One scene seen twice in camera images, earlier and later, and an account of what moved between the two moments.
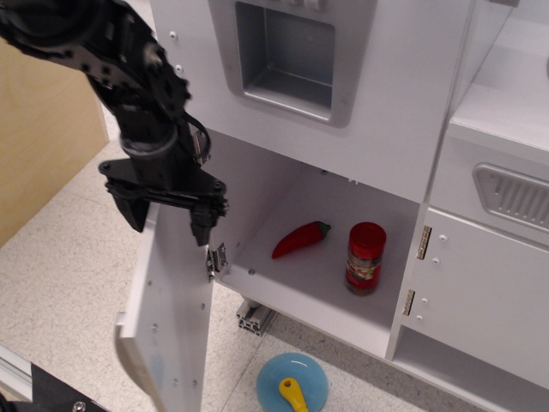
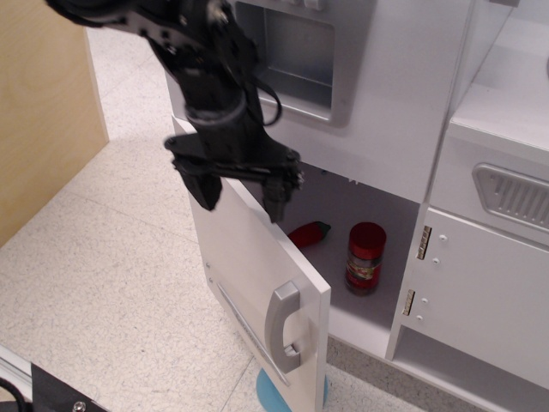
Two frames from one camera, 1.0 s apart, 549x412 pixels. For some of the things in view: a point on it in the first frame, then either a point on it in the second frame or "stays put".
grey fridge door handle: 133,359 → 284,300
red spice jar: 366,245 stays put
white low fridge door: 169,312 → 278,300
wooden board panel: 51,123 stays put
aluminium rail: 15,373 stays put
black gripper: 161,163 → 229,140
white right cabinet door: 483,292 stays put
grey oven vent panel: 513,196 stays put
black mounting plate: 53,395 stays put
